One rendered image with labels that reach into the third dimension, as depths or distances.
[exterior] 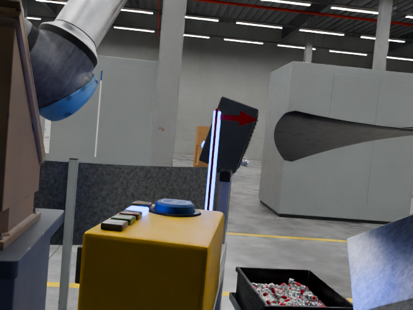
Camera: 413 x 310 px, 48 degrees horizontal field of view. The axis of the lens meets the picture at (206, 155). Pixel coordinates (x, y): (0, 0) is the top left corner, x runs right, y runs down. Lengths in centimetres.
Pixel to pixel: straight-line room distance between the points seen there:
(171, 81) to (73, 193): 283
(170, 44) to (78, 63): 416
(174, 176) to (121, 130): 417
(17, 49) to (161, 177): 192
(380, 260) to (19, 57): 55
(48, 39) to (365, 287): 63
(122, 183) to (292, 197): 476
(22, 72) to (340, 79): 660
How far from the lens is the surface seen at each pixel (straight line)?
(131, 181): 239
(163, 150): 491
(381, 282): 71
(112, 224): 38
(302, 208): 698
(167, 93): 492
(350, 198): 720
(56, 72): 82
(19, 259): 56
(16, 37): 59
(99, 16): 88
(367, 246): 75
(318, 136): 74
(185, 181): 257
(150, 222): 42
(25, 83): 64
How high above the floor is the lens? 116
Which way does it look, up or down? 3 degrees down
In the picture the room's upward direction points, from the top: 5 degrees clockwise
